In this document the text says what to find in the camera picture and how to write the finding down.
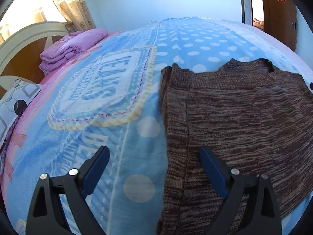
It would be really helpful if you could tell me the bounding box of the brown knit sweater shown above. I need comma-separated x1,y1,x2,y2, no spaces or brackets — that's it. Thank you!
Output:
156,58,312,234

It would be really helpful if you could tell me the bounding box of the brown wooden door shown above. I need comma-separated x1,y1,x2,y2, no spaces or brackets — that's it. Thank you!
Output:
263,0,297,51

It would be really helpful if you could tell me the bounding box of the white patterned pillow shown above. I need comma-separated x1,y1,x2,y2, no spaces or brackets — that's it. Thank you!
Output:
1,79,44,146

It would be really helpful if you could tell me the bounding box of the blue pink patterned bedspread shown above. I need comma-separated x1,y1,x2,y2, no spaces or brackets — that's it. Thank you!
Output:
1,17,312,234

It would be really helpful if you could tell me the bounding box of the cream and wood headboard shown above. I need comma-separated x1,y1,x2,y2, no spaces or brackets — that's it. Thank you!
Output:
1,21,68,97

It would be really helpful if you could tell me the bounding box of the folded purple quilt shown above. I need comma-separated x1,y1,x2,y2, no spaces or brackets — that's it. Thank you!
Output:
39,28,108,75

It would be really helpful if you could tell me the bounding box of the beige patterned curtain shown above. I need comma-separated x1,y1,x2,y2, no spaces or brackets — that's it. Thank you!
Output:
53,0,95,31

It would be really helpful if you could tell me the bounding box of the silver door handle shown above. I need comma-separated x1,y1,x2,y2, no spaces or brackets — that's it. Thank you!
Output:
289,22,296,30

